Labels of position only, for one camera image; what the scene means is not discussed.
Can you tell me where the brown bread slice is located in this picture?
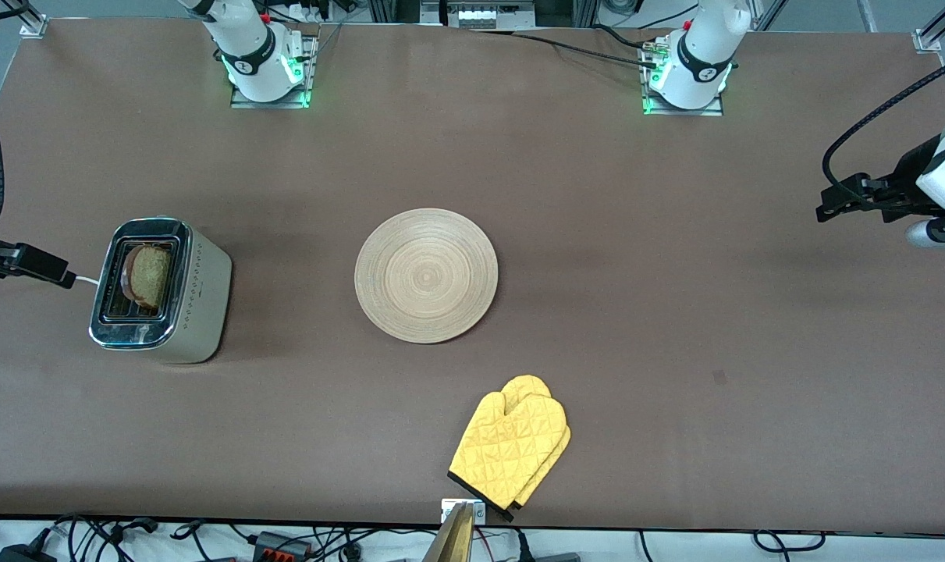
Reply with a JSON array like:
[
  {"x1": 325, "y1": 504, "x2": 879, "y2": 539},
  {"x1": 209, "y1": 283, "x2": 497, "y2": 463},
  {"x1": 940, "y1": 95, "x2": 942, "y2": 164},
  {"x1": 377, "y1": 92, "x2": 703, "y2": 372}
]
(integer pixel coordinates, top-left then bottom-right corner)
[{"x1": 120, "y1": 243, "x2": 172, "y2": 311}]

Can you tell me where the round wooden plate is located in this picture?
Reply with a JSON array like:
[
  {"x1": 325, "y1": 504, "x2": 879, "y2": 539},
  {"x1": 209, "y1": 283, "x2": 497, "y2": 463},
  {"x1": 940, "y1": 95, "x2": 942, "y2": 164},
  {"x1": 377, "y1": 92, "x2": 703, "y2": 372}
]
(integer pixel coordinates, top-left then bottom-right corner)
[{"x1": 353, "y1": 208, "x2": 499, "y2": 345}]

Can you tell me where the silver two-slot toaster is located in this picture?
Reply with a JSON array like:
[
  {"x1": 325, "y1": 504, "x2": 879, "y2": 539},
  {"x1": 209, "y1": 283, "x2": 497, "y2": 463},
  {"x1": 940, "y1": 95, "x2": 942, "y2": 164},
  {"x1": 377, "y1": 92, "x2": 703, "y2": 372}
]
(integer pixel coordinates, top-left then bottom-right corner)
[{"x1": 88, "y1": 215, "x2": 233, "y2": 365}]

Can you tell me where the red black connector block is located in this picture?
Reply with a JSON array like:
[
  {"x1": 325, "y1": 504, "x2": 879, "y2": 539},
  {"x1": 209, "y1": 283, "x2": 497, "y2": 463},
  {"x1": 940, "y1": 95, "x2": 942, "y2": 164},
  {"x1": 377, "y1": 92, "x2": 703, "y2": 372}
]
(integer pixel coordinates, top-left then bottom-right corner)
[{"x1": 254, "y1": 531, "x2": 314, "y2": 560}]

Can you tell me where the yellow quilted oven mitt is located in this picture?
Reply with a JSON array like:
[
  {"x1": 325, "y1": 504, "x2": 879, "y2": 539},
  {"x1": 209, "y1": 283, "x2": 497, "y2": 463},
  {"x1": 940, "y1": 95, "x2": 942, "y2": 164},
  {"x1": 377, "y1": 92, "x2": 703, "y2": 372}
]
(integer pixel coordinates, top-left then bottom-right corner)
[
  {"x1": 500, "y1": 375, "x2": 573, "y2": 510},
  {"x1": 448, "y1": 390, "x2": 568, "y2": 522}
]

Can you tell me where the white power strip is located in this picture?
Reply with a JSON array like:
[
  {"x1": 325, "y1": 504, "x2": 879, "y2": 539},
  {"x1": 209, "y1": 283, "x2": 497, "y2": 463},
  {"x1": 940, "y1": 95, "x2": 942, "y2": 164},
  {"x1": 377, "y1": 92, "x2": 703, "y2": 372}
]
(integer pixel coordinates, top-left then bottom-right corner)
[{"x1": 447, "y1": 0, "x2": 537, "y2": 30}]

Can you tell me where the black plug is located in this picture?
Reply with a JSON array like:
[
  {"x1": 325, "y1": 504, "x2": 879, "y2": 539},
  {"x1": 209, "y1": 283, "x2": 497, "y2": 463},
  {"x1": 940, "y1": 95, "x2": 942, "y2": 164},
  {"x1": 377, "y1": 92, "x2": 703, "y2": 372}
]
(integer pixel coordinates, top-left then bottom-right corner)
[{"x1": 515, "y1": 531, "x2": 582, "y2": 562}]

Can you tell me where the brass coloured bar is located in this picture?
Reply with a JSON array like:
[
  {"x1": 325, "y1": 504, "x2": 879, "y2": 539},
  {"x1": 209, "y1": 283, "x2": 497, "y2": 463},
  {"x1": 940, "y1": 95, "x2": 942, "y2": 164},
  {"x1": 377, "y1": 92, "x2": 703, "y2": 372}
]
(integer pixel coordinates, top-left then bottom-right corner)
[{"x1": 423, "y1": 503, "x2": 474, "y2": 562}]

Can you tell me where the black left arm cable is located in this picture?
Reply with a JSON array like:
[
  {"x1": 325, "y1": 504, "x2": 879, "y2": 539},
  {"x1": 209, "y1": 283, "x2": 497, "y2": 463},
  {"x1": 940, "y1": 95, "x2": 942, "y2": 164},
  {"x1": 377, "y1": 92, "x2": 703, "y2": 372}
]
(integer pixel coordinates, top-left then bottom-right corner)
[{"x1": 822, "y1": 51, "x2": 945, "y2": 208}]

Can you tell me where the aluminium frame corner post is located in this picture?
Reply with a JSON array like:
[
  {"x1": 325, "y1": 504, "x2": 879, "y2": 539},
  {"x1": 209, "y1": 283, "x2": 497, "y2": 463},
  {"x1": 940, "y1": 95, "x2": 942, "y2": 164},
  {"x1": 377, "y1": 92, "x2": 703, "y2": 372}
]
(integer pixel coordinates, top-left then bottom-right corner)
[
  {"x1": 913, "y1": 0, "x2": 945, "y2": 54},
  {"x1": 0, "y1": 0, "x2": 49, "y2": 37}
]

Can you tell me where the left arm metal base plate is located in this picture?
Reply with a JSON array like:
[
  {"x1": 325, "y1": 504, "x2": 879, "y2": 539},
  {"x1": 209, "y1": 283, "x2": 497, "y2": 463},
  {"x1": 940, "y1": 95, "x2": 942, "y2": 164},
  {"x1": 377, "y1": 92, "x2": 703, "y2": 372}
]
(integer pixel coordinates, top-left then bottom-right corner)
[{"x1": 642, "y1": 39, "x2": 725, "y2": 118}]

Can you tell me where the black cable on table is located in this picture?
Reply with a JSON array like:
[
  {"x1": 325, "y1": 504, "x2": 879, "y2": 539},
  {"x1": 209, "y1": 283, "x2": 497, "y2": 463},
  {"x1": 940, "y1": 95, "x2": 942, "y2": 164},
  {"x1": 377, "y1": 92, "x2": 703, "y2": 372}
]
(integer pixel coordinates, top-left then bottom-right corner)
[{"x1": 511, "y1": 25, "x2": 662, "y2": 69}]

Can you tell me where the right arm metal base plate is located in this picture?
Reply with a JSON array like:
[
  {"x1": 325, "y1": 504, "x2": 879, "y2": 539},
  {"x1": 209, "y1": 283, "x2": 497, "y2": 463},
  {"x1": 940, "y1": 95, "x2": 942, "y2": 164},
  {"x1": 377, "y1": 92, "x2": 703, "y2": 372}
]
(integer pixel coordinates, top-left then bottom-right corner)
[{"x1": 230, "y1": 35, "x2": 318, "y2": 110}]

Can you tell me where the small metal clamp bracket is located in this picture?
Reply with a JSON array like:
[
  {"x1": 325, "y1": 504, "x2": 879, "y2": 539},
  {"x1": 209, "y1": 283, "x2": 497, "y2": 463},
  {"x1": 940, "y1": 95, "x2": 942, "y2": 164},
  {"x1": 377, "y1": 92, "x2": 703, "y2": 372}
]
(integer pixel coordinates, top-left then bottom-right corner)
[{"x1": 441, "y1": 500, "x2": 487, "y2": 525}]

